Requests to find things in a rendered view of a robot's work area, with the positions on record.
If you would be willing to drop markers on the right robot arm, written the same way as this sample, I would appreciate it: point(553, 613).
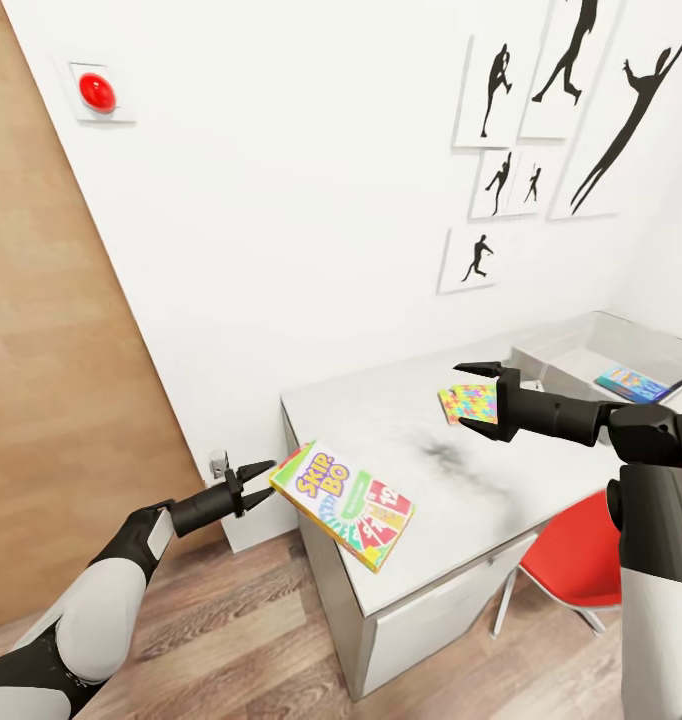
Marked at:
point(646, 507)

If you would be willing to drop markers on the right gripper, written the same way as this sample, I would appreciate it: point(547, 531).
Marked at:
point(517, 408)

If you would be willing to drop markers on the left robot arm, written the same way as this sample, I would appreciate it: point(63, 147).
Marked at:
point(74, 649)

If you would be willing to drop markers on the toy box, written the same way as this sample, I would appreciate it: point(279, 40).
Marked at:
point(569, 358)

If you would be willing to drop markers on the board game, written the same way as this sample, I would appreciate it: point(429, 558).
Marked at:
point(358, 511)
point(634, 386)

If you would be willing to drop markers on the jigsaw puzzle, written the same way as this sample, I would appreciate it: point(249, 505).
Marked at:
point(477, 402)

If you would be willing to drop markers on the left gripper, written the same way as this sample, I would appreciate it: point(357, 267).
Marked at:
point(227, 497)

